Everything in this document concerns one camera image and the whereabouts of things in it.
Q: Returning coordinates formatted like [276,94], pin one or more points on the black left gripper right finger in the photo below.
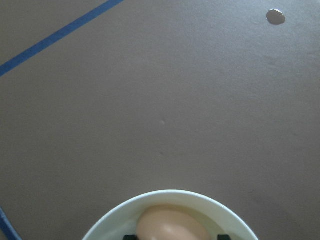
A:
[223,237]

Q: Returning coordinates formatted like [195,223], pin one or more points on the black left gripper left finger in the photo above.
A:
[130,237]

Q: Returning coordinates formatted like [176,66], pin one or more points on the brown egg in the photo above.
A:
[167,222]

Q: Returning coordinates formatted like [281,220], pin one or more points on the white bowl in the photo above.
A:
[214,216]

